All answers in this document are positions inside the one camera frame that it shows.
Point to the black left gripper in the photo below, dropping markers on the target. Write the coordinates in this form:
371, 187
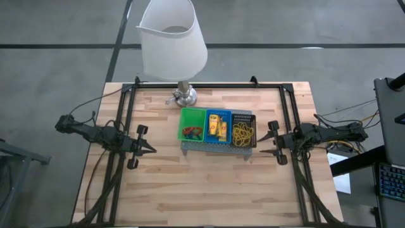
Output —
134, 147

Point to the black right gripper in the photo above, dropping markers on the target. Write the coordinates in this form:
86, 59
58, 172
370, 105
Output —
280, 141

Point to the yellow rubber band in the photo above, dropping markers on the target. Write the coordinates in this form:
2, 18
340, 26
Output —
243, 134
248, 140
248, 128
238, 140
237, 128

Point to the black plastic basket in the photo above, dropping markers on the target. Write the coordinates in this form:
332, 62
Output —
235, 118

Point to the green plastic basket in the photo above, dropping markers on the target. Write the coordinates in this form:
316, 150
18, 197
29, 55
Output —
190, 117

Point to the grey perforated metal riser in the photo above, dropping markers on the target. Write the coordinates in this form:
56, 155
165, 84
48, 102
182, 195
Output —
215, 148

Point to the blue plastic basket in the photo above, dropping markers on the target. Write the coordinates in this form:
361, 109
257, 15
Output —
206, 137

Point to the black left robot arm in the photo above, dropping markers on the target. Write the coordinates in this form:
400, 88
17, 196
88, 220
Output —
91, 133

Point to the black desk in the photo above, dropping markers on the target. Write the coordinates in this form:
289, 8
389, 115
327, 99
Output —
357, 161

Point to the white paper sheet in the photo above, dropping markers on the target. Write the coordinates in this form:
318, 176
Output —
341, 183

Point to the white shade table lamp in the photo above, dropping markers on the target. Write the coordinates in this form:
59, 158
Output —
172, 54

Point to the grey metal stand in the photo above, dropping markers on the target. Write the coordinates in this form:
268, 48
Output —
19, 155

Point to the black backlit keyboard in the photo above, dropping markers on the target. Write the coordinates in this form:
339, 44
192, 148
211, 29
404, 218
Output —
392, 182

